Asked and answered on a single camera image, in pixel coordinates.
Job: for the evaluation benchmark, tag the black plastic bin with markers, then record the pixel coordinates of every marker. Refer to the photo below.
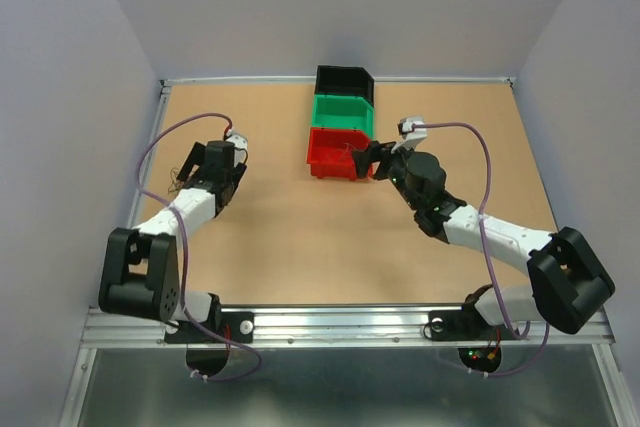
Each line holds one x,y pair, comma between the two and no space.
344,81

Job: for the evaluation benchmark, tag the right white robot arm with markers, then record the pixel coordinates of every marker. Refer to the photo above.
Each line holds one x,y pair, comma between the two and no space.
567,284

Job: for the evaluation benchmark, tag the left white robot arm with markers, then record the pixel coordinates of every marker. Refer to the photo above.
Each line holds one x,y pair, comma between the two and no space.
140,276

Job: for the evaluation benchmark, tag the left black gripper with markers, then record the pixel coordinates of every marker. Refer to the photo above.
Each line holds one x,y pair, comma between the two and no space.
195,157

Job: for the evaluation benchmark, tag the aluminium back rail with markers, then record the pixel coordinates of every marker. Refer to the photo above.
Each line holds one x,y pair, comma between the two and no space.
310,80

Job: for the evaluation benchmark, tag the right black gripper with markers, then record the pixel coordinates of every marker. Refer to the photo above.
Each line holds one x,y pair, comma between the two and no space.
376,151

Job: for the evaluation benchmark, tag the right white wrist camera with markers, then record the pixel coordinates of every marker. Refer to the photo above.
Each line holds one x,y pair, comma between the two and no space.
413,131

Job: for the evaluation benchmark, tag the aluminium front rail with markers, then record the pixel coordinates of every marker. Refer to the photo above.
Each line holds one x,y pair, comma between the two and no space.
355,326

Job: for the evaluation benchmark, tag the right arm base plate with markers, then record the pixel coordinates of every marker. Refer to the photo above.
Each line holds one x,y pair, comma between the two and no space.
463,323

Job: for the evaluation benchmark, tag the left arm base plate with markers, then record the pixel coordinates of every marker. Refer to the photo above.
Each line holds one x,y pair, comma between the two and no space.
237,326

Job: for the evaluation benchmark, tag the green plastic bin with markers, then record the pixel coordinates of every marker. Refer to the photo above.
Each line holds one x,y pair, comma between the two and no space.
343,113

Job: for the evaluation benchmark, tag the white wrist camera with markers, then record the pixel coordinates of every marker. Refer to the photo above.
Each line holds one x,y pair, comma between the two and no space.
238,140
413,131

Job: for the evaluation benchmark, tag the red plastic bin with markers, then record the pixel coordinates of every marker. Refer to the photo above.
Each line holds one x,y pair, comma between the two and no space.
329,152

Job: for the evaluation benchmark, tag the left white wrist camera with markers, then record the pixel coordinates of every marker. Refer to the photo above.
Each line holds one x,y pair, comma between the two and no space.
238,140

